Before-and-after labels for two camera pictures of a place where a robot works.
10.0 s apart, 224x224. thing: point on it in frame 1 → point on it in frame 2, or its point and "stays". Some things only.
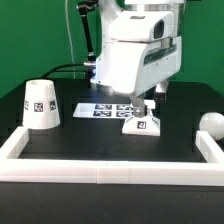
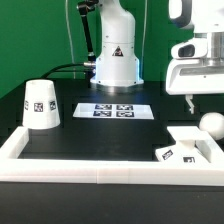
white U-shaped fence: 209,172 stays
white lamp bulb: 213,124 stays
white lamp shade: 40,109 stays
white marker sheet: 106,109 stays
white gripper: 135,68 → 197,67
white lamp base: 147,125 → 192,146
